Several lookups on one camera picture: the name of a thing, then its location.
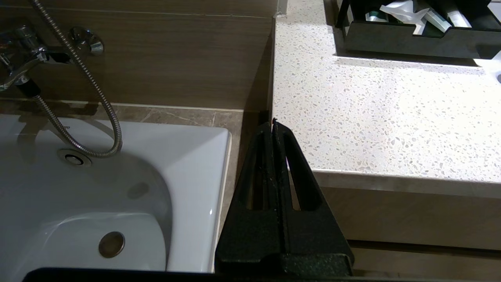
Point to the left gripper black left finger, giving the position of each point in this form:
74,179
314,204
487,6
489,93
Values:
242,243

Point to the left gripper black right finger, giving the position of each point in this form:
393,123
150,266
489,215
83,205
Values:
317,243

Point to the black box drawer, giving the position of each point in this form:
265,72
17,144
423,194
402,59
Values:
391,39

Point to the small packet with pink item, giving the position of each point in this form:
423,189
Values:
403,9

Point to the long packet large green label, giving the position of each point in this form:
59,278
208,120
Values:
440,21

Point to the long packet small green mark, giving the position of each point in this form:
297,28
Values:
460,18

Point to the white bathtub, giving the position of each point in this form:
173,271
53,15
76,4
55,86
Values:
176,176

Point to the wooden vanity cabinet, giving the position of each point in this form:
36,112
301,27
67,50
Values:
411,219

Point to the bathtub drain plug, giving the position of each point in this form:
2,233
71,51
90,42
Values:
111,244

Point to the white tube packet green label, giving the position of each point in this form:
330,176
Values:
372,17

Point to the white sink basin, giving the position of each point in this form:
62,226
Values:
495,66

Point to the chrome bathtub mixer tap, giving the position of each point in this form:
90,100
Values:
23,51

